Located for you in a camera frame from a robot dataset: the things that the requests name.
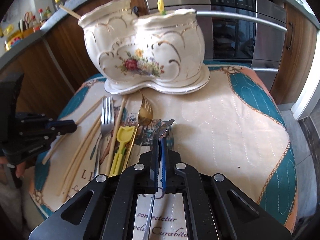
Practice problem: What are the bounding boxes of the wooden chopstick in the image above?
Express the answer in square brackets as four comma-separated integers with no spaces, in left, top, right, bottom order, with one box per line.
[59,124,100,203]
[56,114,101,196]
[42,97,102,165]
[105,95,127,176]

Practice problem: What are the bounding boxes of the yellow plastic fork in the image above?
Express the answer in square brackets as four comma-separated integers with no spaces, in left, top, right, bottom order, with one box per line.
[109,126,135,177]

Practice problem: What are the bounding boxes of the silver fork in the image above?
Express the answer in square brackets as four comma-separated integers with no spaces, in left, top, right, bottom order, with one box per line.
[94,96,114,177]

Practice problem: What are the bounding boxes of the yellow spoon green handle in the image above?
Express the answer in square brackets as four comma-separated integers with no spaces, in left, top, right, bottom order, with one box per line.
[157,0,166,15]

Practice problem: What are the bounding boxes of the person's left hand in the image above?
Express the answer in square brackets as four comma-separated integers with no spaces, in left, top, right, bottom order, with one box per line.
[0,156,26,178]

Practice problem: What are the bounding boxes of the yellow lidded jar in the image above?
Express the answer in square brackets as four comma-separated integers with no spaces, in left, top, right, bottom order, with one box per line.
[5,30,23,51]

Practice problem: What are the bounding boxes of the grey speckled countertop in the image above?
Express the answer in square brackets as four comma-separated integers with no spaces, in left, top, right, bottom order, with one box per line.
[0,0,320,68]

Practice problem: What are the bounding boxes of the yellow cap oil bottle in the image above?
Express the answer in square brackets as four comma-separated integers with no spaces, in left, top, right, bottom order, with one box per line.
[55,0,63,10]

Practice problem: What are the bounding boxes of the right wooden cabinet door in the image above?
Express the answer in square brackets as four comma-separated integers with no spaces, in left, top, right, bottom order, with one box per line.
[270,4,317,105]

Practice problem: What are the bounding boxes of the white floral ceramic utensil holder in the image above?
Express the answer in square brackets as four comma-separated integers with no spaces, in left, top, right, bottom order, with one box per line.
[78,0,210,95]

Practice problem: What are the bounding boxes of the stainless steel built-in oven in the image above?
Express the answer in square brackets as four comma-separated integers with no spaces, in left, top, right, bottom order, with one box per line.
[145,0,286,89]

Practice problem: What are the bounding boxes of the wooden cabinet door black handle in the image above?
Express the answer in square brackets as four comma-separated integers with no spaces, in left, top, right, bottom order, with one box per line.
[5,0,147,116]

